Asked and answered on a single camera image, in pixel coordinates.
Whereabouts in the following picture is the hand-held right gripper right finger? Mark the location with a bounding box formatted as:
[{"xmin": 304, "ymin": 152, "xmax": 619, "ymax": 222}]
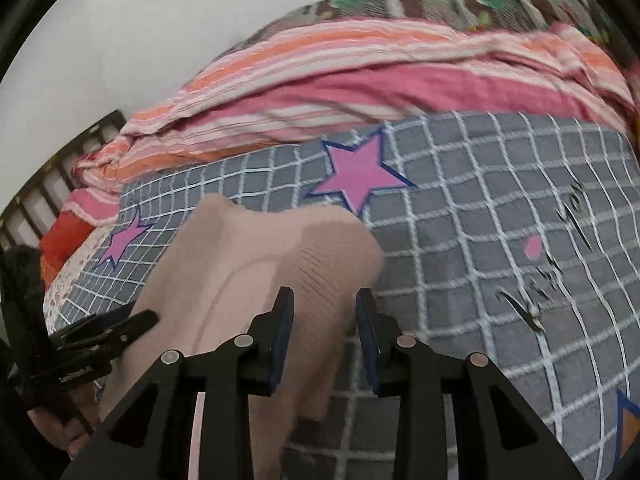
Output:
[{"xmin": 355, "ymin": 287, "xmax": 586, "ymax": 480}]

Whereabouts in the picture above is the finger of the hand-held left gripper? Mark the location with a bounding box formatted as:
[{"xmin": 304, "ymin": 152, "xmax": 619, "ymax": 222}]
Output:
[
  {"xmin": 27, "ymin": 347, "xmax": 117, "ymax": 392},
  {"xmin": 49, "ymin": 306, "xmax": 161, "ymax": 353}
]

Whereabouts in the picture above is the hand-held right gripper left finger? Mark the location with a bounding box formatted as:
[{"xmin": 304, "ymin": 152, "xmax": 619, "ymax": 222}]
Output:
[{"xmin": 62, "ymin": 286, "xmax": 296, "ymax": 480}]

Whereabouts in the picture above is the beige pink knit garment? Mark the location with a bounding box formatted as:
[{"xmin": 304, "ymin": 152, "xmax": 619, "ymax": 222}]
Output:
[{"xmin": 97, "ymin": 192, "xmax": 386, "ymax": 480}]

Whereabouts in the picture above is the person's left hand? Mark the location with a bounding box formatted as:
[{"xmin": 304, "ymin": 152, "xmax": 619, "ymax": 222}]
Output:
[{"xmin": 27, "ymin": 385, "xmax": 100, "ymax": 457}]

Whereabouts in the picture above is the white floral sheet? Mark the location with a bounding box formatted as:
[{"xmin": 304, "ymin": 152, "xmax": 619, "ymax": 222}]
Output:
[{"xmin": 42, "ymin": 232, "xmax": 118, "ymax": 321}]

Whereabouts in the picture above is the red cloth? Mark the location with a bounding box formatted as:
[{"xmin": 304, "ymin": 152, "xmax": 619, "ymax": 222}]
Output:
[{"xmin": 39, "ymin": 210, "xmax": 98, "ymax": 286}]

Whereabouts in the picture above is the dark slatted headboard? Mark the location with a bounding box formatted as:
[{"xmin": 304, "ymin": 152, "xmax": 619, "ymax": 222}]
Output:
[{"xmin": 0, "ymin": 109, "xmax": 128, "ymax": 261}]

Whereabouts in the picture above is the grey checked star-print blanket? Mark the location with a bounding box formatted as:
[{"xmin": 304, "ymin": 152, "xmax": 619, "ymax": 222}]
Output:
[{"xmin": 47, "ymin": 110, "xmax": 640, "ymax": 480}]

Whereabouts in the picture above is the pink orange striped quilt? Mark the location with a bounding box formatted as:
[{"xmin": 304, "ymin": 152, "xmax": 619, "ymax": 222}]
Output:
[{"xmin": 40, "ymin": 15, "xmax": 640, "ymax": 226}]

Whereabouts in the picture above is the brown floral patterned blanket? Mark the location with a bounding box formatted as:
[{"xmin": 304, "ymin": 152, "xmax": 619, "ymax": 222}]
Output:
[{"xmin": 245, "ymin": 0, "xmax": 626, "ymax": 51}]

